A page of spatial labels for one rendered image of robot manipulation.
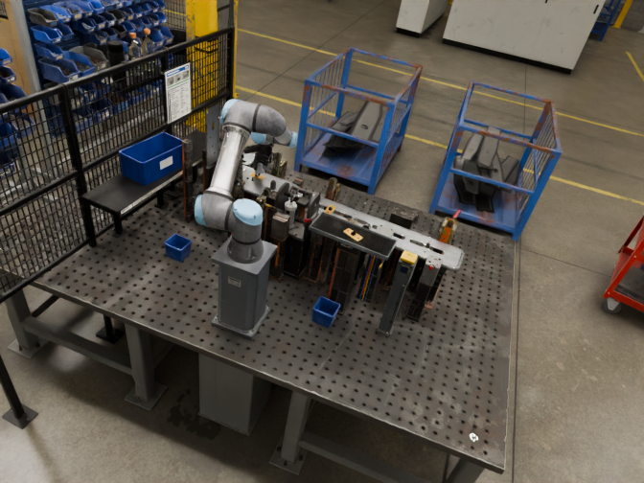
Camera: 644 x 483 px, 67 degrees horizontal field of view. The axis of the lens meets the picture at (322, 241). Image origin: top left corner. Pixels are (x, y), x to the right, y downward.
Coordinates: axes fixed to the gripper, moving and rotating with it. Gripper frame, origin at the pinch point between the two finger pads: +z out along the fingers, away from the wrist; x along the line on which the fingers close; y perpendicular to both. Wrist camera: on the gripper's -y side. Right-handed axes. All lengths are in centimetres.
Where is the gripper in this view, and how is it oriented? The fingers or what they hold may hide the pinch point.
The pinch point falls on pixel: (257, 172)
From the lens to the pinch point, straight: 269.7
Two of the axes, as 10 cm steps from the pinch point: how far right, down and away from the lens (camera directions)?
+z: -1.6, 7.7, 6.2
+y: 9.0, 3.7, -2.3
